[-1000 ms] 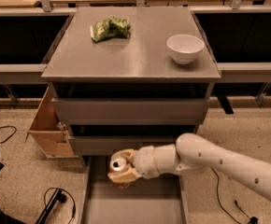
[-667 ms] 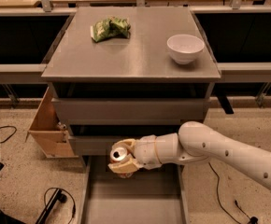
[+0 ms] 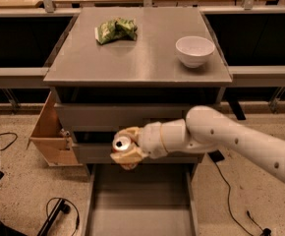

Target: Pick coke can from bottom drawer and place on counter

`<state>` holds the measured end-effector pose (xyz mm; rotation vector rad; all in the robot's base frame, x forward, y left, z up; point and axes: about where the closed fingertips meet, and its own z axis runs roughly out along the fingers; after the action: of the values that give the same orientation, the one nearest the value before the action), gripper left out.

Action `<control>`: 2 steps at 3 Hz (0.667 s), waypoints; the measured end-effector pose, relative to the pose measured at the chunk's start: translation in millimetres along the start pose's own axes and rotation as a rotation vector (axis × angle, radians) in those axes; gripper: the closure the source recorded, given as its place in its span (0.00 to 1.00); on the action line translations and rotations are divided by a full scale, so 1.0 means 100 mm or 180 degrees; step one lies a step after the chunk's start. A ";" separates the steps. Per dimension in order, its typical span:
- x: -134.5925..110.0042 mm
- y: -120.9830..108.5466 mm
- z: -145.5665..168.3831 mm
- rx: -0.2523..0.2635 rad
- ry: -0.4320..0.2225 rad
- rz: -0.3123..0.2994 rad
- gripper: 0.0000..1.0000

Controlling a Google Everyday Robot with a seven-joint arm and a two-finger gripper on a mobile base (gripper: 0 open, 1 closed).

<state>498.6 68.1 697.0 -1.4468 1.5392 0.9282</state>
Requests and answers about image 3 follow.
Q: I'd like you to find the grey metal rail left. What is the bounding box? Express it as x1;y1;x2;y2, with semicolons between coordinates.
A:
0;68;48;89

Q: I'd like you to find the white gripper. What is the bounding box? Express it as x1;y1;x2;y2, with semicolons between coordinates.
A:
110;122;168;170

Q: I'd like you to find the black power adapter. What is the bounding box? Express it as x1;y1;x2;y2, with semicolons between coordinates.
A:
208;150;225;163

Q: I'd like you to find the grey drawer cabinet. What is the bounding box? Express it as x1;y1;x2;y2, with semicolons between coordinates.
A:
43;6;234;174

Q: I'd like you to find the grey metal rail right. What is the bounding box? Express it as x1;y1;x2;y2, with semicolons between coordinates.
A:
228;66;285;88

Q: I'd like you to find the brown cardboard box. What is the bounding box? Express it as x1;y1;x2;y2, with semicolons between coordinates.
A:
29;92;79;166

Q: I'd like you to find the grey metal rail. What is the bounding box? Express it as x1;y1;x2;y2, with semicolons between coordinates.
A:
0;68;48;89
228;66;285;88

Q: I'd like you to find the grey top drawer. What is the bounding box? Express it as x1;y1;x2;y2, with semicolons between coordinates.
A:
53;102;222;133

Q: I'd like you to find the black cable on right floor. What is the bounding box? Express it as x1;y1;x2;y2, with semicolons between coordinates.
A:
214;160;273;236

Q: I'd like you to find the grey open bottom drawer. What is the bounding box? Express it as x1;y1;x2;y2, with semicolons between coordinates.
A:
82;164;200;236

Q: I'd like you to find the black stand with cable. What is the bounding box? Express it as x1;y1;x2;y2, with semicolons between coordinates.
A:
37;197;81;236

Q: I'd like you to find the red coke can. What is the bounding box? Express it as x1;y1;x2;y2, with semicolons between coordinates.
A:
112;135;134;152

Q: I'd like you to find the green chip bag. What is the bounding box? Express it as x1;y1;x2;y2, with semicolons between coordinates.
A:
94;18;138;45

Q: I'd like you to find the grey middle drawer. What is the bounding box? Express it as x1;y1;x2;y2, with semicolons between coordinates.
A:
73;144;203;164

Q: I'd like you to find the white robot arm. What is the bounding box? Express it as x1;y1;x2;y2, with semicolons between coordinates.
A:
111;106;285;183

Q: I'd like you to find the white ceramic bowl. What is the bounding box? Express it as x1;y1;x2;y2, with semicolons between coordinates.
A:
175;36;215;68

